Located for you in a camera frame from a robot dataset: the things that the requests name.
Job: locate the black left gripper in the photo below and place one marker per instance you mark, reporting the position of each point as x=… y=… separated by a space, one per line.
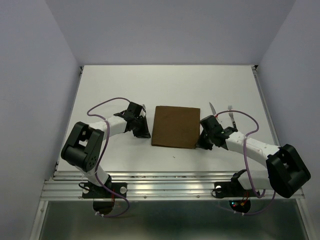
x=144 y=133

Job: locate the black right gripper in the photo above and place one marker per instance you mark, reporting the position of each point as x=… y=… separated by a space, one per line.
x=201 y=143

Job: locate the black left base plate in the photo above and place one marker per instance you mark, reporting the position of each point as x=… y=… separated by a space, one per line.
x=91 y=191

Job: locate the aluminium rail frame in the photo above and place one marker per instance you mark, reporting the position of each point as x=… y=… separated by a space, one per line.
x=169 y=190

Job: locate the silver fork dark handle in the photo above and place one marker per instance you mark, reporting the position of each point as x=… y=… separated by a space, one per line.
x=231 y=115

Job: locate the brown cloth napkin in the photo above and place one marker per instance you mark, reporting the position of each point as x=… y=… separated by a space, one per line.
x=176 y=127

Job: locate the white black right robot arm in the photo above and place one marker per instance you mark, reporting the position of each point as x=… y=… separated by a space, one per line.
x=285 y=172

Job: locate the silver knife dark handle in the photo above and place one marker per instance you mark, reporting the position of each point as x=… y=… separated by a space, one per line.
x=214 y=112

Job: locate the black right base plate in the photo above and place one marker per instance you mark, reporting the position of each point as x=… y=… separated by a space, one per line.
x=228 y=189

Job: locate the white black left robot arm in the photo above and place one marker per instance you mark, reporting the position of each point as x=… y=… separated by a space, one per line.
x=87 y=143

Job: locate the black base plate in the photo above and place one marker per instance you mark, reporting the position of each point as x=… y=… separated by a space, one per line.
x=91 y=191
x=228 y=189

